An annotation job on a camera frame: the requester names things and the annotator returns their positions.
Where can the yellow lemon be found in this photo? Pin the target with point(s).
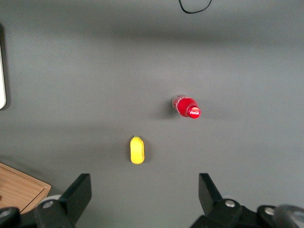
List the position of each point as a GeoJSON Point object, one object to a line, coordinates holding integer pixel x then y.
{"type": "Point", "coordinates": [137, 150]}

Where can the red cola bottle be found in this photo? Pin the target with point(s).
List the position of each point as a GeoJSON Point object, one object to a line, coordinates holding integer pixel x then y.
{"type": "Point", "coordinates": [186, 108]}

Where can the wooden drawer cabinet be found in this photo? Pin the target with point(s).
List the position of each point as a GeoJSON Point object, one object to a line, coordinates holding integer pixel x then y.
{"type": "Point", "coordinates": [21, 185]}

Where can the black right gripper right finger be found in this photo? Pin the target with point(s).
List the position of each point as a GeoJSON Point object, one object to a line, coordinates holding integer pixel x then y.
{"type": "Point", "coordinates": [213, 204]}

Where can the cream rectangular tray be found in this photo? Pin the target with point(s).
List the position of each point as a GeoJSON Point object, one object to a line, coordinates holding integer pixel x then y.
{"type": "Point", "coordinates": [2, 78]}

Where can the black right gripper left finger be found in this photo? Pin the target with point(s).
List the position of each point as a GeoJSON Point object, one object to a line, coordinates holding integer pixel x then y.
{"type": "Point", "coordinates": [71, 199]}

